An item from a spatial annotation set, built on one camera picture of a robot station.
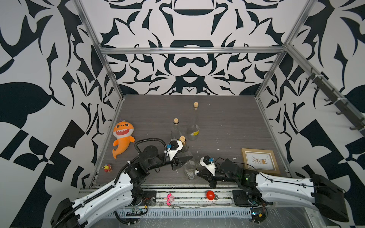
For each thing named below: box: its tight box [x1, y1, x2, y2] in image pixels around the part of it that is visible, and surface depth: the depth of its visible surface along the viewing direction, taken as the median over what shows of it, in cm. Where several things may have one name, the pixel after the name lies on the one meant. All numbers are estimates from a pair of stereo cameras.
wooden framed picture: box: [241, 148, 281, 174], surface depth 89 cm
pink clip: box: [166, 192, 175, 206], surface depth 76 cm
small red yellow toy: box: [101, 163, 113, 173], surface depth 81 cm
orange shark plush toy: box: [112, 121, 135, 160], surface depth 92 cm
